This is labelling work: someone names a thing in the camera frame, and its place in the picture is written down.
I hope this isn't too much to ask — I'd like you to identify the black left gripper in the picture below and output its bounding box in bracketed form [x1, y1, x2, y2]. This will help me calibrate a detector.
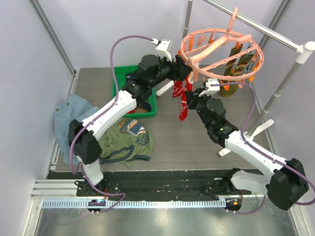
[149, 54, 192, 89]

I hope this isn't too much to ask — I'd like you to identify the green striped sock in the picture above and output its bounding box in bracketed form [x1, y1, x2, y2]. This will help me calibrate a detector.
[233, 53, 254, 77]
[220, 47, 242, 97]

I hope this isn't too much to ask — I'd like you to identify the red patterned sock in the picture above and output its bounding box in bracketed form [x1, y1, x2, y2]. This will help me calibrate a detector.
[172, 81, 184, 98]
[179, 72, 194, 121]

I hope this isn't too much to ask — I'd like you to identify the navy santa sock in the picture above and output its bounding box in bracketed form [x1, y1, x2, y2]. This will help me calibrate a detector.
[126, 72, 135, 81]

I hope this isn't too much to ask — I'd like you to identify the tan sock brown cuff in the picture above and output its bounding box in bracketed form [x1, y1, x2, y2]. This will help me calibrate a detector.
[134, 107, 150, 114]

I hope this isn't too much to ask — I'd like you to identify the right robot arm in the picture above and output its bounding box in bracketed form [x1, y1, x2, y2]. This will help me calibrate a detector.
[186, 89, 309, 210]

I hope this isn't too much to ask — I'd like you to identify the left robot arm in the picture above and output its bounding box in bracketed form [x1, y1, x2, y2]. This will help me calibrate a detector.
[68, 55, 192, 196]

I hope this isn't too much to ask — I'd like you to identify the pink round sock hanger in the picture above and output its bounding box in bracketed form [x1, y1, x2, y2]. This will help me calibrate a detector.
[180, 8, 264, 83]

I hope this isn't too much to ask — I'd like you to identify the green plastic tray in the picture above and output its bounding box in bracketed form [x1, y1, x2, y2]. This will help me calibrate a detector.
[114, 65, 157, 119]

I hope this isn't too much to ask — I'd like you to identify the silver rack upright pole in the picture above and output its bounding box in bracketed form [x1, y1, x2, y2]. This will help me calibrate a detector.
[247, 62, 302, 137]

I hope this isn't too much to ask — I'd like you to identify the olive green t-shirt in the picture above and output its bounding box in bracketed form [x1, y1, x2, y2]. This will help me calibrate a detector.
[98, 118, 155, 167]

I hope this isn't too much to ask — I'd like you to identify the silver horizontal rack bar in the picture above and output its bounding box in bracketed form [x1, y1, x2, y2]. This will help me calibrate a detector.
[204, 0, 301, 52]

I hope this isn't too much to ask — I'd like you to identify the white rack corner joint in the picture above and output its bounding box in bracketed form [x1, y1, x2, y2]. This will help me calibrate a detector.
[295, 41, 315, 64]

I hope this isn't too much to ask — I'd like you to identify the light blue cloth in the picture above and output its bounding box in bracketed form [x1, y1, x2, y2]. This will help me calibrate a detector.
[54, 94, 99, 165]

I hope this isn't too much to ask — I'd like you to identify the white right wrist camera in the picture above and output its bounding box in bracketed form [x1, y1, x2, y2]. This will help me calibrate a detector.
[199, 78, 220, 97]

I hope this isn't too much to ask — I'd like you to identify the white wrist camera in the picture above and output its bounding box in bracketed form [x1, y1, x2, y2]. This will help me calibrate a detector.
[199, 78, 220, 97]
[152, 38, 172, 61]

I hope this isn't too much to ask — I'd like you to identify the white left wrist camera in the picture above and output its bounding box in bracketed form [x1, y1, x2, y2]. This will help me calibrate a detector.
[152, 38, 172, 61]

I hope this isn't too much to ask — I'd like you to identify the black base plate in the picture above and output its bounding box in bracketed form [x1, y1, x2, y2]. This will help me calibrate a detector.
[74, 170, 250, 202]

